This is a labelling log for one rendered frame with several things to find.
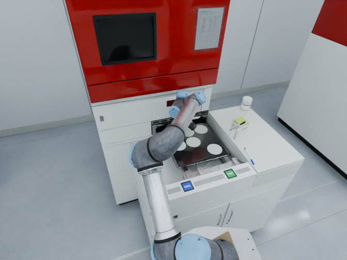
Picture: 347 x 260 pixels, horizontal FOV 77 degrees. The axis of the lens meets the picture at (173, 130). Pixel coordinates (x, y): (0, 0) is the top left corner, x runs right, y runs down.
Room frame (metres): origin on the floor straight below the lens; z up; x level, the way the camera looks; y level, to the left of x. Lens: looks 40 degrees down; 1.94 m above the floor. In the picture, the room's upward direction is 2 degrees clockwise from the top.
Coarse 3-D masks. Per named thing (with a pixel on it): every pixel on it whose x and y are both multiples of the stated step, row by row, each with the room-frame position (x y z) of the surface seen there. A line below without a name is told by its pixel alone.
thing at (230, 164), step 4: (224, 164) 0.93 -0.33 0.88; (228, 164) 0.93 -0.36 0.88; (232, 164) 0.93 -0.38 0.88; (208, 168) 0.89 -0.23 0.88; (212, 168) 0.89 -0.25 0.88; (216, 168) 0.89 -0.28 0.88; (220, 168) 0.89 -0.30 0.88; (192, 172) 0.85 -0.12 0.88; (196, 172) 0.85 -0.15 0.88; (208, 172) 0.86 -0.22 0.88; (184, 176) 0.82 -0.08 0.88
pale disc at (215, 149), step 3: (210, 144) 1.08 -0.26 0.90; (213, 144) 1.08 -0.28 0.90; (216, 144) 1.09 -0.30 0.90; (210, 147) 1.06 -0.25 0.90; (213, 147) 1.06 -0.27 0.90; (216, 147) 1.06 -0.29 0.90; (219, 147) 1.06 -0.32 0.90; (210, 150) 1.03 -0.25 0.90; (213, 150) 1.03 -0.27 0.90; (216, 150) 1.03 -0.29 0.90; (219, 150) 1.03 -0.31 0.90; (213, 153) 1.00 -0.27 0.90; (216, 153) 1.00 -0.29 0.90; (219, 153) 1.00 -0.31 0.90
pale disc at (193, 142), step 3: (189, 138) 1.14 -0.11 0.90; (192, 138) 1.14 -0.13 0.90; (195, 138) 1.14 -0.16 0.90; (186, 141) 1.10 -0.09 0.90; (189, 141) 1.11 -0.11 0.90; (192, 141) 1.11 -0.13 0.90; (195, 141) 1.11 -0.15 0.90; (198, 141) 1.11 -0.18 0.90; (189, 144) 1.08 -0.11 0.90; (192, 144) 1.08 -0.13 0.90; (195, 144) 1.08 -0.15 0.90; (198, 144) 1.08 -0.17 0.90
